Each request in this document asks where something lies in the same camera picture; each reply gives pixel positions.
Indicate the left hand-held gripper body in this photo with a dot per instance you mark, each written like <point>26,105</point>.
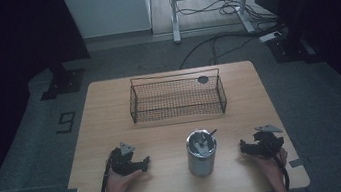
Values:
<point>123,162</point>

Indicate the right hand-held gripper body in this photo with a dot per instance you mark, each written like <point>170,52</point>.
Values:
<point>267,141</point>

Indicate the person's left hand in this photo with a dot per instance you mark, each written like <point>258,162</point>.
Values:
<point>119,183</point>

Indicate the person's right hand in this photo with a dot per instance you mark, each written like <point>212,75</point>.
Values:
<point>270,164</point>

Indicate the grey tape marker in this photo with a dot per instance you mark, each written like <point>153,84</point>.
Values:
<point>296,162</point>

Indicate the black drinking straw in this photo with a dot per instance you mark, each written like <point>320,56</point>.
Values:
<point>210,135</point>

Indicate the silver metal tumbler with lid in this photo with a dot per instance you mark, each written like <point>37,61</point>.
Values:
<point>201,162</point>

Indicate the black round disc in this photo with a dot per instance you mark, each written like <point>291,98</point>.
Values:
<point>203,79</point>

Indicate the black stand base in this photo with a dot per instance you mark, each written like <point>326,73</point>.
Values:
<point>64,84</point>
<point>289,49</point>

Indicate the white power strip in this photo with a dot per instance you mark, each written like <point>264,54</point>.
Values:
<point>270,37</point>

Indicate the dark curtain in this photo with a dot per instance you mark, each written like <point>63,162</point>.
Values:
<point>330,3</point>
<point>0,49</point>

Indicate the white partition panel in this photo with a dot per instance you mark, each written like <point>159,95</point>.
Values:
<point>109,8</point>

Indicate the white metal desk frame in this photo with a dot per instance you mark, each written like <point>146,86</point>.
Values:
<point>174,8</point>

